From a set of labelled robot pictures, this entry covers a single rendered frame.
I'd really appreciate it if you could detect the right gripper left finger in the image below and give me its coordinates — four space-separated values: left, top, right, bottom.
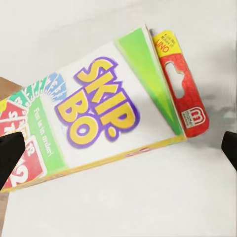
0 131 26 191

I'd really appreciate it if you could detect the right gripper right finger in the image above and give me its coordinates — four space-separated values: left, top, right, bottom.
221 131 237 171

